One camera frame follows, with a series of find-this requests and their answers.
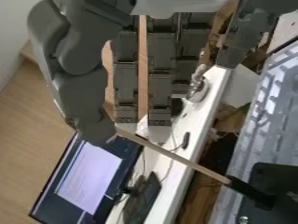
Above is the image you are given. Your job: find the wooden chopstick with dark end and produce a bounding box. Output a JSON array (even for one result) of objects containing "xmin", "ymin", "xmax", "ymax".
[{"xmin": 113, "ymin": 127, "xmax": 279, "ymax": 211}]

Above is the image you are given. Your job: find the black computer mouse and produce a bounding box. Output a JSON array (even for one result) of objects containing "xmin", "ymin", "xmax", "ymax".
[{"xmin": 179, "ymin": 131, "xmax": 192, "ymax": 150}]

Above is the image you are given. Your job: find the white desk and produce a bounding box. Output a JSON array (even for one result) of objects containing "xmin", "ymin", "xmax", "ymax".
[{"xmin": 105, "ymin": 64, "xmax": 234, "ymax": 224}]

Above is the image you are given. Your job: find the computer screen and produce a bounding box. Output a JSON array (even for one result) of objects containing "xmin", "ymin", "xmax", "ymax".
[{"xmin": 27, "ymin": 132, "xmax": 143, "ymax": 224}]

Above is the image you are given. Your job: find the black keyboard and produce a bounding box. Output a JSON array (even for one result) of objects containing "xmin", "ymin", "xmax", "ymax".
[{"xmin": 121, "ymin": 171, "xmax": 163, "ymax": 224}]

